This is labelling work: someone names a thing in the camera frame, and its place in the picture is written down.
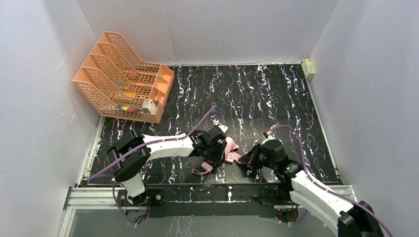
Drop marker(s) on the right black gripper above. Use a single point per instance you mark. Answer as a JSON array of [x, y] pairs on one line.
[[254, 157]]

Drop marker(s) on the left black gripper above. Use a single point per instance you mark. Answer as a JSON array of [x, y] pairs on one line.
[[219, 151]]

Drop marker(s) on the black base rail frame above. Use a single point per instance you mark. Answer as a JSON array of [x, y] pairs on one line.
[[166, 200]]

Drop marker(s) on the pink and black folding umbrella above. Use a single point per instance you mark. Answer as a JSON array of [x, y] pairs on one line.
[[229, 155]]

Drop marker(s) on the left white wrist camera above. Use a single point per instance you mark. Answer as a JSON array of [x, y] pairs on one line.
[[224, 128]]

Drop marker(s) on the colourful marker set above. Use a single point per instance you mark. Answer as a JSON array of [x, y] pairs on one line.
[[128, 109]]

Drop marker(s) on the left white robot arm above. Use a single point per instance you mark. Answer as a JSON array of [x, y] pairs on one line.
[[136, 149]]

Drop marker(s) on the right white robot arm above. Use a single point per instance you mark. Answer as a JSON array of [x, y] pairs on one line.
[[343, 216]]

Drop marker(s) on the orange plastic file organizer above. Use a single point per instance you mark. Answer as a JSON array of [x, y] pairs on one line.
[[113, 74]]

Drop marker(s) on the small white red box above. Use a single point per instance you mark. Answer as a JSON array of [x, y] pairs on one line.
[[149, 106]]

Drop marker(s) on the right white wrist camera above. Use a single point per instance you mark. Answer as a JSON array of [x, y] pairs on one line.
[[268, 135]]

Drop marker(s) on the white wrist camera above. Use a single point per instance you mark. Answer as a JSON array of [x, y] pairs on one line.
[[268, 135], [224, 128]]

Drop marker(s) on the white green wall socket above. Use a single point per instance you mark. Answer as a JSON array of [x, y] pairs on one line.
[[308, 69]]

